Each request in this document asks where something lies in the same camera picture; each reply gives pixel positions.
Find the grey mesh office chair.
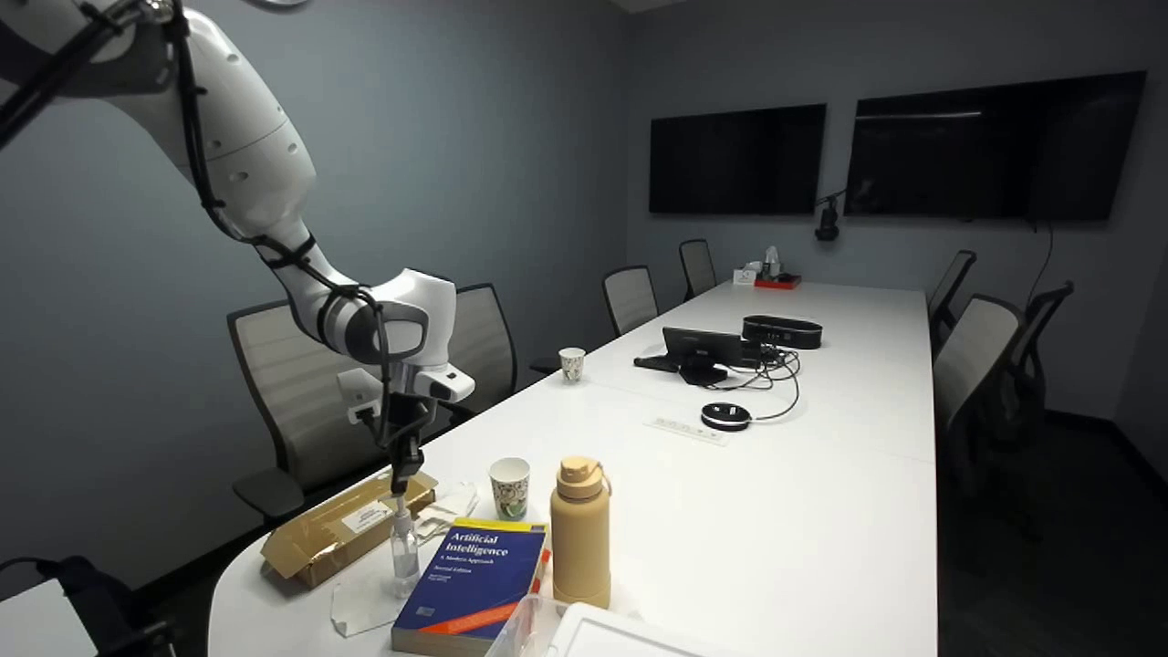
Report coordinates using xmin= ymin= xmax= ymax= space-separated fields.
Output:
xmin=600 ymin=264 xmax=660 ymax=340
xmin=926 ymin=246 xmax=982 ymax=359
xmin=931 ymin=292 xmax=1027 ymax=494
xmin=431 ymin=280 xmax=530 ymax=427
xmin=223 ymin=296 xmax=425 ymax=530
xmin=987 ymin=276 xmax=1077 ymax=458
xmin=676 ymin=233 xmax=723 ymax=303

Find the clear plastic sheet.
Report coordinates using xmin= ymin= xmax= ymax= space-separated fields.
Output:
xmin=324 ymin=570 xmax=414 ymax=643

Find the brown cardboard box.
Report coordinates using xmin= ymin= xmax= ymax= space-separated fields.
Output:
xmin=259 ymin=465 xmax=441 ymax=595

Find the black conference webcam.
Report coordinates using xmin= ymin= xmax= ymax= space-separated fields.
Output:
xmin=812 ymin=185 xmax=857 ymax=246

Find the clear plastic container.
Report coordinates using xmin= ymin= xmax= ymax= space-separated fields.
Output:
xmin=483 ymin=593 xmax=714 ymax=657

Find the black table cable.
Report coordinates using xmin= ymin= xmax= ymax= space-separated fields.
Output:
xmin=713 ymin=348 xmax=807 ymax=427

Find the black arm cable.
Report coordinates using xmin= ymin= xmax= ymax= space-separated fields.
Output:
xmin=0 ymin=0 xmax=404 ymax=424

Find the black touch control console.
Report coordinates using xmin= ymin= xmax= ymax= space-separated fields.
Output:
xmin=628 ymin=323 xmax=784 ymax=377

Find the tan insulated flask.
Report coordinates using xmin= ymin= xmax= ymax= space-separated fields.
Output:
xmin=549 ymin=452 xmax=616 ymax=610

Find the round black speakerphone puck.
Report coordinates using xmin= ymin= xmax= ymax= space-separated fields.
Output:
xmin=699 ymin=396 xmax=757 ymax=433

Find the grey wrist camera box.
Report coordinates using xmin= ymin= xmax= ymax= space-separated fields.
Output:
xmin=332 ymin=362 xmax=394 ymax=430

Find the blue hardcover book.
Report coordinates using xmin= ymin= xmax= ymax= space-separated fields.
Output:
xmin=387 ymin=514 xmax=551 ymax=657

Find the paper cup with green print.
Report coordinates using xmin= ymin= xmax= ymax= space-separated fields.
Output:
xmin=485 ymin=452 xmax=534 ymax=525

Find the white flat board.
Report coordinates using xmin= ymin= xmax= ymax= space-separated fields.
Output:
xmin=0 ymin=575 xmax=102 ymax=657

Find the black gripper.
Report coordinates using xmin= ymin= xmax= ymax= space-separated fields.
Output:
xmin=363 ymin=390 xmax=441 ymax=499

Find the small transparent pump bottle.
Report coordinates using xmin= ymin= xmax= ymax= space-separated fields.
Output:
xmin=387 ymin=488 xmax=425 ymax=595

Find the black video bar device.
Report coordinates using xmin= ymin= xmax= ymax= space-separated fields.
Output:
xmin=736 ymin=312 xmax=824 ymax=356

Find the black wall television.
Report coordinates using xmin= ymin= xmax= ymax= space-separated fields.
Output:
xmin=843 ymin=67 xmax=1149 ymax=228
xmin=646 ymin=98 xmax=828 ymax=218

